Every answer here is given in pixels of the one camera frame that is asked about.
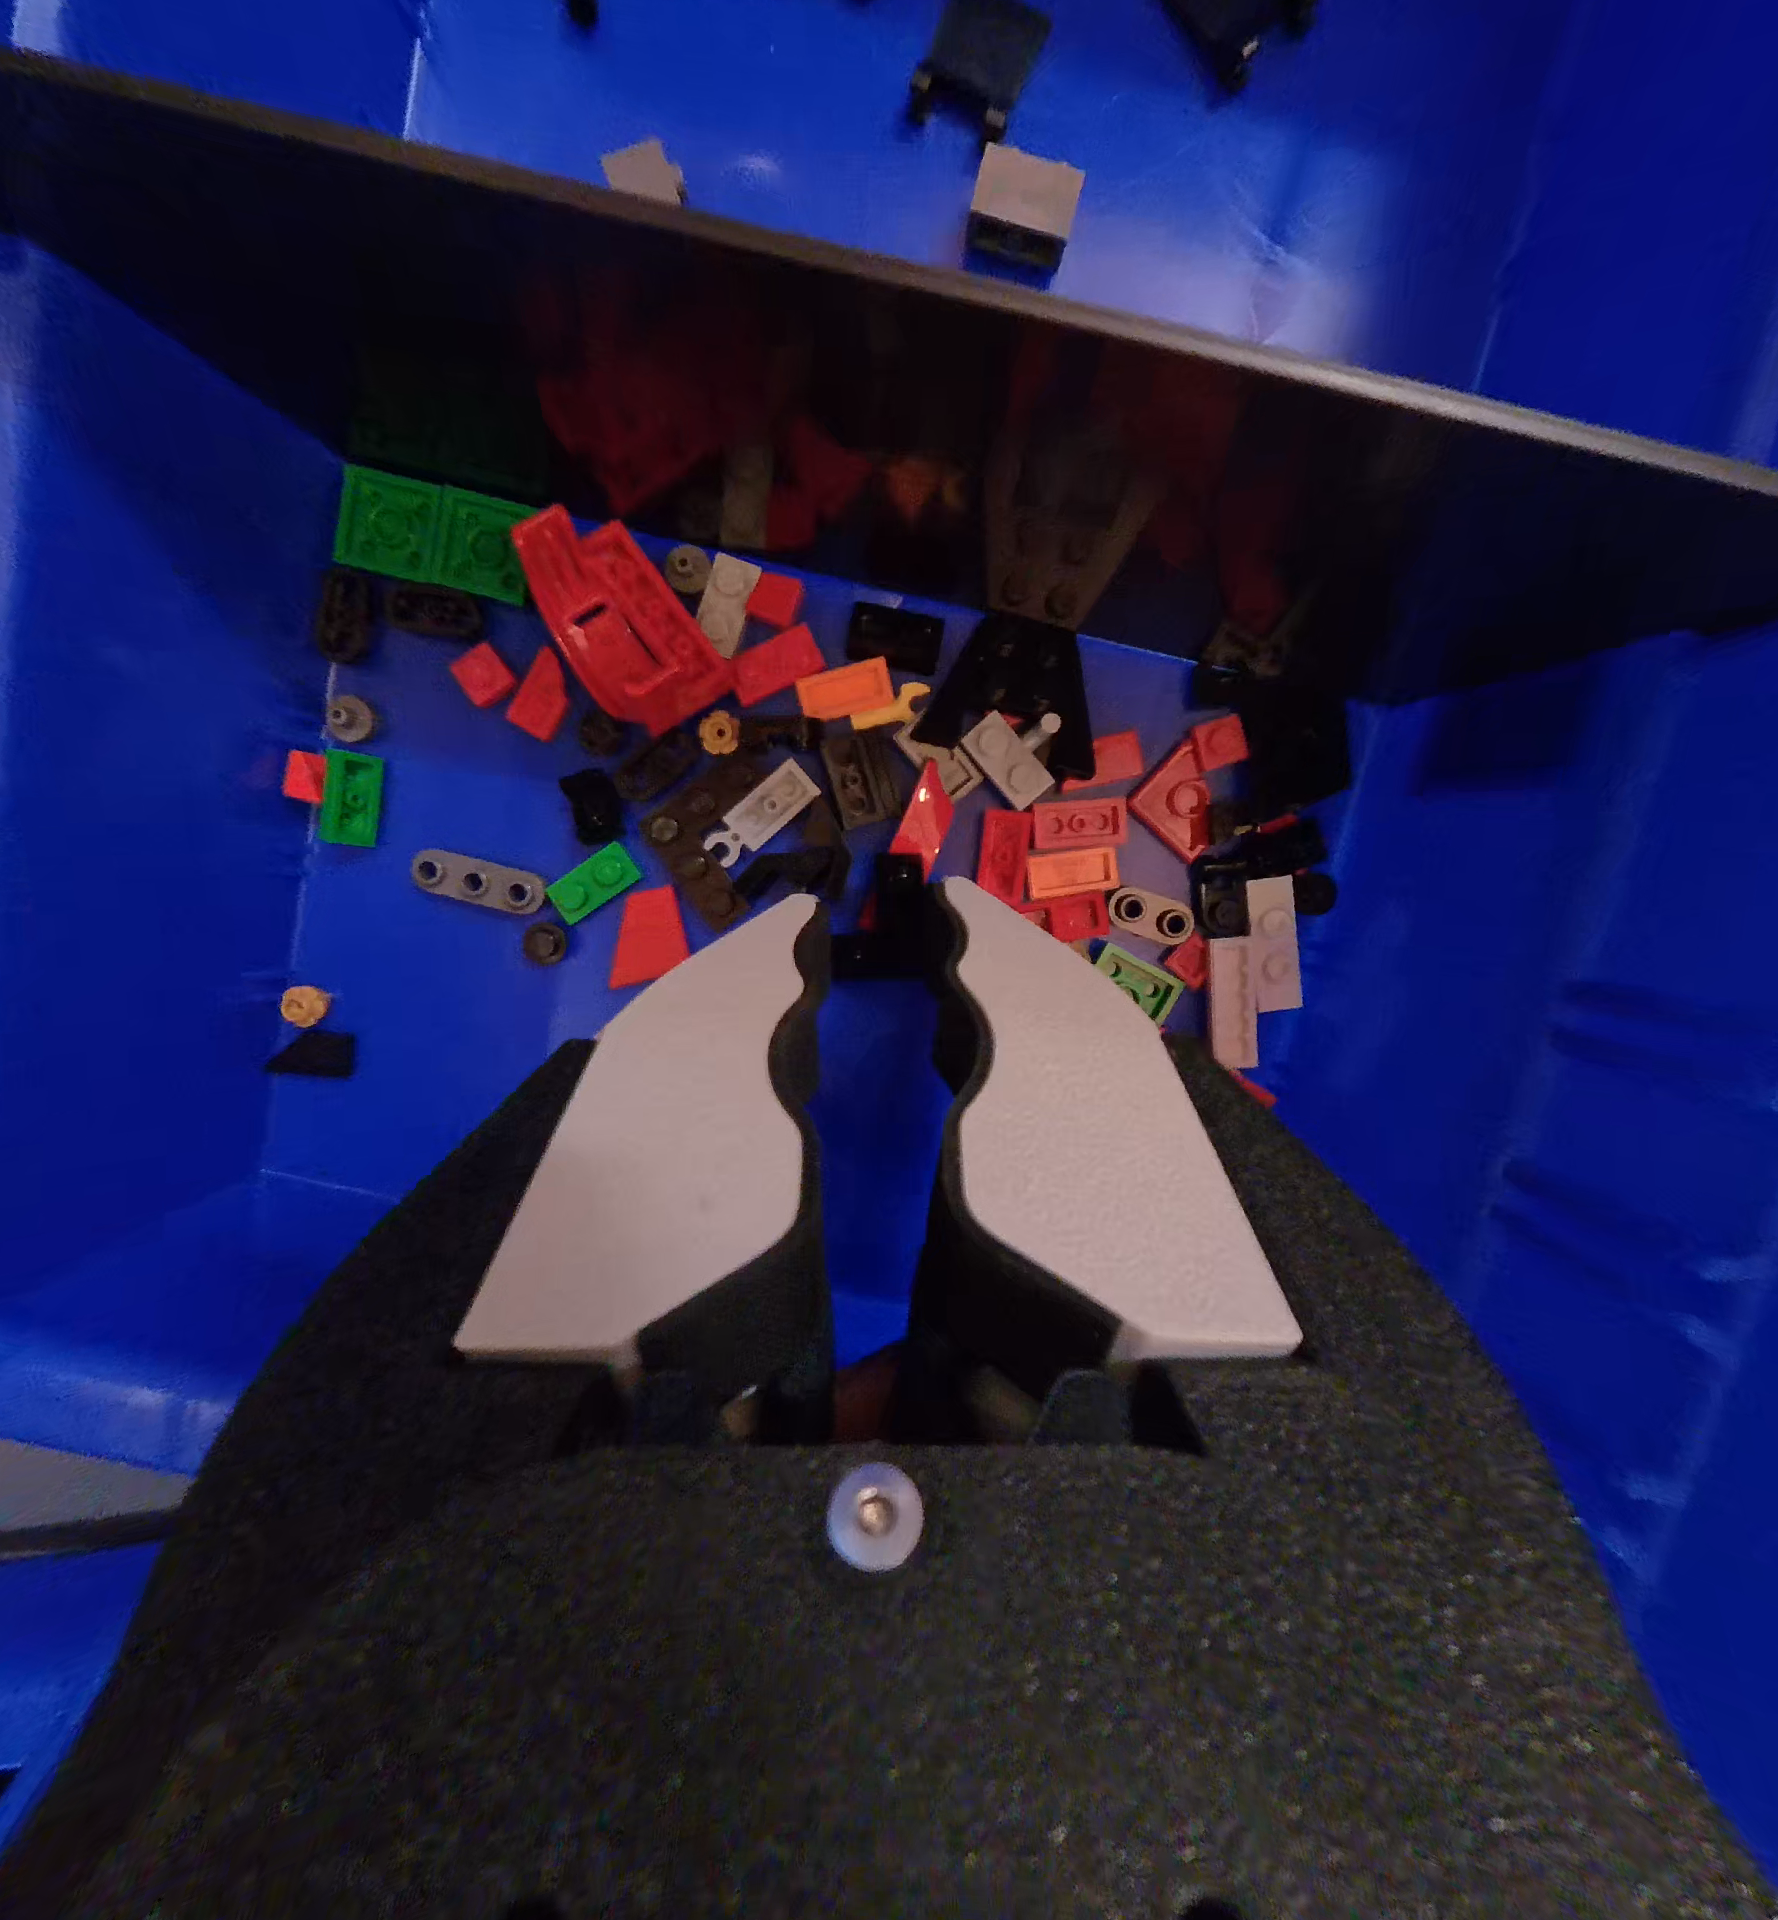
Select black bin divider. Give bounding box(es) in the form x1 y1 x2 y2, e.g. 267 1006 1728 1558
0 32 1778 707

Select scattered dark lego pieces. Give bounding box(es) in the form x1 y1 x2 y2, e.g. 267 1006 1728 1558
565 0 1317 274

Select pile of colourful lego pieces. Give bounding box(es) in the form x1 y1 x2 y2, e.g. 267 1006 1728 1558
263 466 1348 1112

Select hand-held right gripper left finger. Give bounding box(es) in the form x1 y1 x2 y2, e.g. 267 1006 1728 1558
456 891 838 1404

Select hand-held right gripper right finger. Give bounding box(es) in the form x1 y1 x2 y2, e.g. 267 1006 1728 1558
908 877 1305 1399

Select blue plastic bin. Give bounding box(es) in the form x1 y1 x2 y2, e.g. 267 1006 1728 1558
0 0 1778 1920

